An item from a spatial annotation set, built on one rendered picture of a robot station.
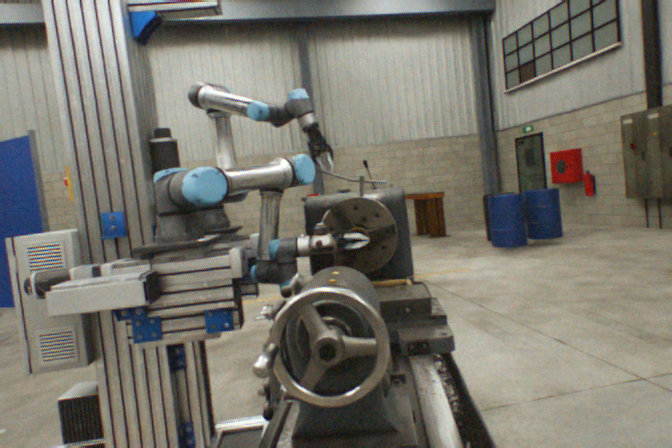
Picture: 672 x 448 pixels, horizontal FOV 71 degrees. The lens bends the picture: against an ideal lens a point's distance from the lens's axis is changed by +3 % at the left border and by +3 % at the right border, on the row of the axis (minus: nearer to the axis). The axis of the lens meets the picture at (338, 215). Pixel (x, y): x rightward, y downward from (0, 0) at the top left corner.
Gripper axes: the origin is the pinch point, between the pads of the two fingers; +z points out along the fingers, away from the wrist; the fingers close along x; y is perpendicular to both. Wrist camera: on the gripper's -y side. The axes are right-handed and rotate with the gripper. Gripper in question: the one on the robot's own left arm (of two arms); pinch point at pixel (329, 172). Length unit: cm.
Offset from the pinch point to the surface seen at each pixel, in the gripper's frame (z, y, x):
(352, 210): 18.0, 6.2, 3.0
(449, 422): 53, 113, 10
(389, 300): 41, 71, 6
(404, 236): 37.5, -9.3, 18.6
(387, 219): 26.7, 6.3, 14.5
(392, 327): 48, 72, 4
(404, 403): 45, 120, 5
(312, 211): 12.2, -9.4, -14.2
